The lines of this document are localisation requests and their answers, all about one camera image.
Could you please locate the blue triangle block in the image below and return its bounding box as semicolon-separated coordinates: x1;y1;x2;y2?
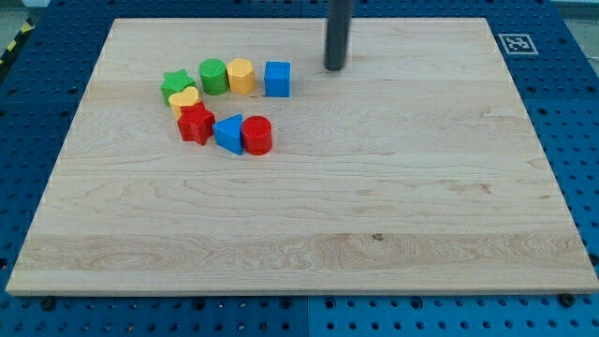
212;114;243;155

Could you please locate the yellow hexagon block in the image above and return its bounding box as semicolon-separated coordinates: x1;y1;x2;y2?
226;58;256;95

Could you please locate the green cylinder block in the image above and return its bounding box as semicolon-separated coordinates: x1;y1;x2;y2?
198;58;229;95

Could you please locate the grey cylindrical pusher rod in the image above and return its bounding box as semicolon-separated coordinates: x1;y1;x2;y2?
324;0;353;71

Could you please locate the yellow heart block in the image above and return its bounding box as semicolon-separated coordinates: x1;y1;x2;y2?
168;86;201;120

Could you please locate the red cylinder block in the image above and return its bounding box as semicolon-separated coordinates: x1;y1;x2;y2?
241;116;272;155

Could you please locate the light wooden board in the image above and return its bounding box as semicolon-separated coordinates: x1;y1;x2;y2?
7;18;598;297

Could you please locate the black bolt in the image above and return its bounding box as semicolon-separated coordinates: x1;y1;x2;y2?
558;293;576;308
39;296;56;312

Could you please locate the blue cube block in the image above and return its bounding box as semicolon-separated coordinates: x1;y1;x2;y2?
264;61;291;97

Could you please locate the red star block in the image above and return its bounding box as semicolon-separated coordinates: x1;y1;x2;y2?
177;102;215;145

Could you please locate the yellow black hazard tape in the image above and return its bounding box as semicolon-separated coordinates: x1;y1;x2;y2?
1;17;36;69

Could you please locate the green star block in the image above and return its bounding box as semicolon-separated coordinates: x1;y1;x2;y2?
160;69;196;106

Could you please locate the black bolt front left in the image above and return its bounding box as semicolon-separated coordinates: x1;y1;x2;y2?
39;296;56;312

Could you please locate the white fiducial marker tag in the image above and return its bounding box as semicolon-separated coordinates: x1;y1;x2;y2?
499;33;538;55

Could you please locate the black bolt front right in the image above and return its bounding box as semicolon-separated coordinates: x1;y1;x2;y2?
558;293;576;308

